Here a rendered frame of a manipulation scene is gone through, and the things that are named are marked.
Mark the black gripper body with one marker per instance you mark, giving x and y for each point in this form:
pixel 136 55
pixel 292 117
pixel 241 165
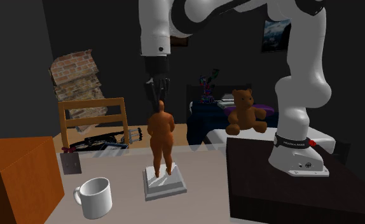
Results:
pixel 156 66

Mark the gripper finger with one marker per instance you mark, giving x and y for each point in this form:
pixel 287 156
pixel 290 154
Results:
pixel 165 88
pixel 151 91

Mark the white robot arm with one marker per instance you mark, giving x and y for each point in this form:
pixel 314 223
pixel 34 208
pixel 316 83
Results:
pixel 297 93

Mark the orange figure on grey base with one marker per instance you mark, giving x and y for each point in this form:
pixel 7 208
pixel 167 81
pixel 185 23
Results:
pixel 161 130

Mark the colourful vase with plant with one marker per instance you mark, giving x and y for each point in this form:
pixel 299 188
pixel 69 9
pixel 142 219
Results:
pixel 208 90

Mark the bed with dark blanket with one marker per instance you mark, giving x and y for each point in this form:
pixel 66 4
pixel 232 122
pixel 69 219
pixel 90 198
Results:
pixel 201 124

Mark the blue flat book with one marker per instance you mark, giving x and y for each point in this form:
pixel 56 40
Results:
pixel 115 145

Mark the wooden chair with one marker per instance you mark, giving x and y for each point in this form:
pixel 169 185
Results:
pixel 92 121

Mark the brick block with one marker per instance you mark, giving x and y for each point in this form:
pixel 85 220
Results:
pixel 74 74

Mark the brown teddy bear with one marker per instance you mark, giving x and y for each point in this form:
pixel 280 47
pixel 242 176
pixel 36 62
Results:
pixel 244 114

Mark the purple pillow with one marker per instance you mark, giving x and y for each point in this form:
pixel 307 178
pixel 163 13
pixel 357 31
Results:
pixel 264 109

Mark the grey square with red bow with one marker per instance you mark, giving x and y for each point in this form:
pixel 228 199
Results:
pixel 71 164

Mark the white mug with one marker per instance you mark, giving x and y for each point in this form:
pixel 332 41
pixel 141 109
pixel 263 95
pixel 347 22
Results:
pixel 97 201

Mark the orange box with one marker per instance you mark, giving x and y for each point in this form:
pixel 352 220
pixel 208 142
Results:
pixel 24 173

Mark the dark robot stand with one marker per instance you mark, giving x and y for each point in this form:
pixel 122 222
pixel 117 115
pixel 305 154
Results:
pixel 281 192

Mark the black frame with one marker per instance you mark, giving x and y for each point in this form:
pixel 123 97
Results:
pixel 92 141

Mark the blue wall picture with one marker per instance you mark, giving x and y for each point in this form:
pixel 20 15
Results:
pixel 275 35

